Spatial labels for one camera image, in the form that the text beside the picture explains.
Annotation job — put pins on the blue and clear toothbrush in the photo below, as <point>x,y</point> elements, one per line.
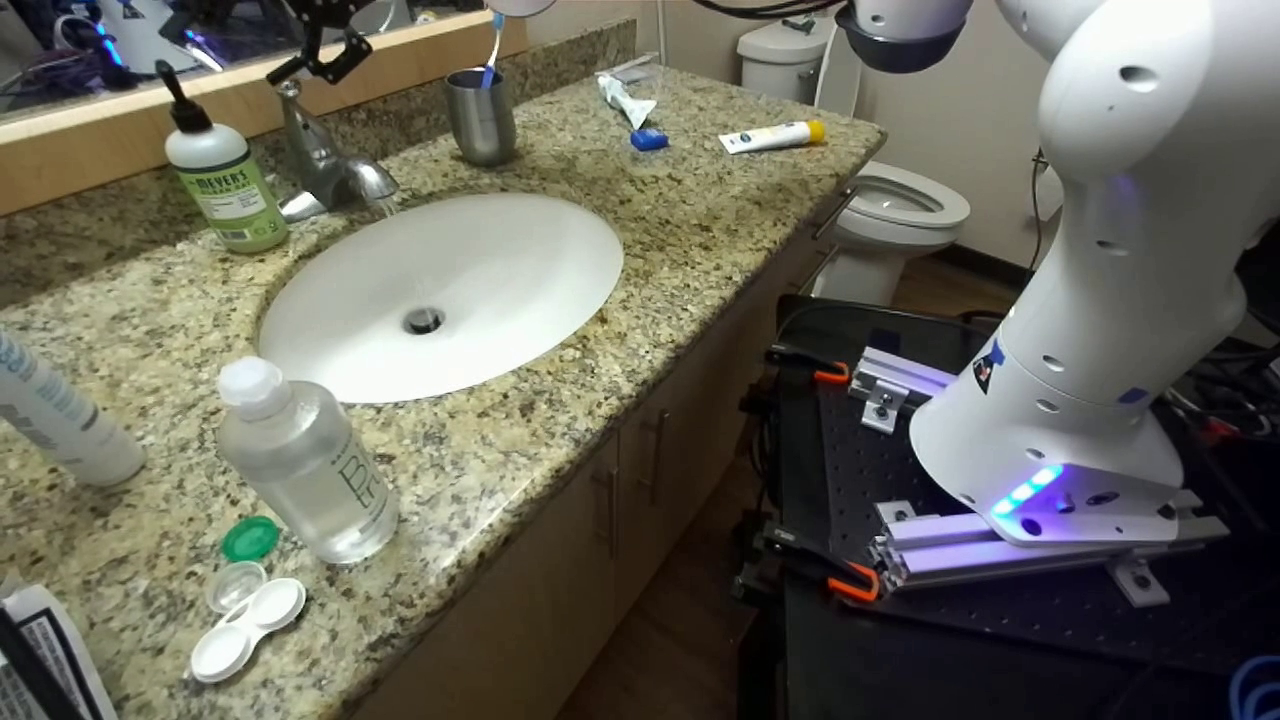
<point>493,40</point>

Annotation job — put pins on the green soap pump bottle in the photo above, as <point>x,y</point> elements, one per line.
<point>226,186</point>

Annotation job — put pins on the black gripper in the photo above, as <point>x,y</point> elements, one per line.
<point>321,19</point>

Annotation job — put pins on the white toilet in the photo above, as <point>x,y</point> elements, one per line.
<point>907,205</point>

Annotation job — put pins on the grey toothpaste tube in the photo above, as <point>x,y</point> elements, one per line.
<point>623,96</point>

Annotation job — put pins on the white contact lens case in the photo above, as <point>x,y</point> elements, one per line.
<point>247,634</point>

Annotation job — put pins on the beige vanity cabinet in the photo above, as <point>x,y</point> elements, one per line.
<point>643,465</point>

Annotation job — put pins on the white oval sink basin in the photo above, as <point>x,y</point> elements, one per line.
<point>443,294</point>

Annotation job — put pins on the clear round cap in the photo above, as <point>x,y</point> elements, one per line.
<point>233,586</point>

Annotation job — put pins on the clear plastic bottle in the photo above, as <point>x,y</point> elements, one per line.
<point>314,473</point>

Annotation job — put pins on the chrome faucet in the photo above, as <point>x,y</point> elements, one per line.
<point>353,173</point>
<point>296,115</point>

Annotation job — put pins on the orange clamp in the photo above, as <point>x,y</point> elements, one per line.
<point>854,586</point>
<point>813,368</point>

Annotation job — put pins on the small blue floss container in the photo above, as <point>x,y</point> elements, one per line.
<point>648,137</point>

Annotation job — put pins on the black robot table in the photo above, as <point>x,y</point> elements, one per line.
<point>867,653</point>

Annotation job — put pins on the wooden framed mirror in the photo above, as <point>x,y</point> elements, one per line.
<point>267,85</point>

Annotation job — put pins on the green screw cap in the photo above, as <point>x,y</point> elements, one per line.
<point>255,539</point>

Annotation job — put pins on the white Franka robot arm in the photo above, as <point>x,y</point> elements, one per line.
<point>1107,333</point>

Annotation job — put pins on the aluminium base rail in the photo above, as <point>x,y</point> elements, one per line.
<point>972,544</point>

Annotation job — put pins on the stainless steel cup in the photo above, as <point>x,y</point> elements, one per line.
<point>480,120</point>

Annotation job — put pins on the yellow sponge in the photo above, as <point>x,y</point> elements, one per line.
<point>765,137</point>

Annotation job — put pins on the white and blue lotion tube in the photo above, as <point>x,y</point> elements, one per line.
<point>60,423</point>

